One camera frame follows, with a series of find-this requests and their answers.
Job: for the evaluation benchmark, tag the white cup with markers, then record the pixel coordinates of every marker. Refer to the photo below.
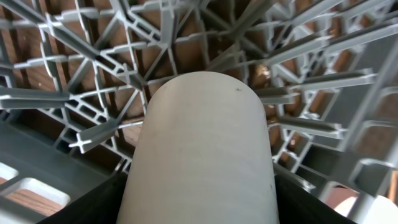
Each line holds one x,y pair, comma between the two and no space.
203,156

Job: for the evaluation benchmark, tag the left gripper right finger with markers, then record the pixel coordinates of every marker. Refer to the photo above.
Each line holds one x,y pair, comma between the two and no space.
297,206

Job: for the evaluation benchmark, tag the pink white bowl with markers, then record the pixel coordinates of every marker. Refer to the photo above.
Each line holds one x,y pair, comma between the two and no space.
368,210

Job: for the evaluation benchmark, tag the grey plastic dishwasher rack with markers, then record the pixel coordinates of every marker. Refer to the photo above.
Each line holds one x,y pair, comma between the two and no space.
77,78

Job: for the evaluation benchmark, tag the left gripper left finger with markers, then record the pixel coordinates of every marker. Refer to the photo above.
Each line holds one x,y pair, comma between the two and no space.
99,206

